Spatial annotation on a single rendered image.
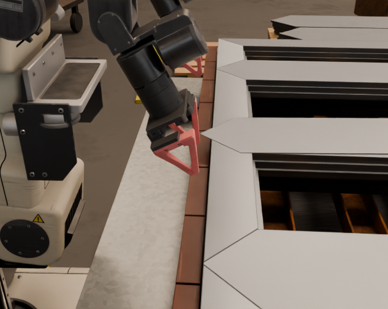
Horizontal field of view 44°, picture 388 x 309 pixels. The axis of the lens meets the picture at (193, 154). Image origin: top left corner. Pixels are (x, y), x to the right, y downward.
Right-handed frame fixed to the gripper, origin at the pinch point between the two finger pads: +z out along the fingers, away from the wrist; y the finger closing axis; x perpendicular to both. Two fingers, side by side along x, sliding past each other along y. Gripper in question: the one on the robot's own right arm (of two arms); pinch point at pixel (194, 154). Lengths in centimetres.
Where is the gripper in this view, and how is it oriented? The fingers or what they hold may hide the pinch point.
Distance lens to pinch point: 78.8
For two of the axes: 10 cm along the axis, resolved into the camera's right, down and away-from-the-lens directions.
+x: -8.9, 3.8, 2.5
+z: 4.5, 7.8, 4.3
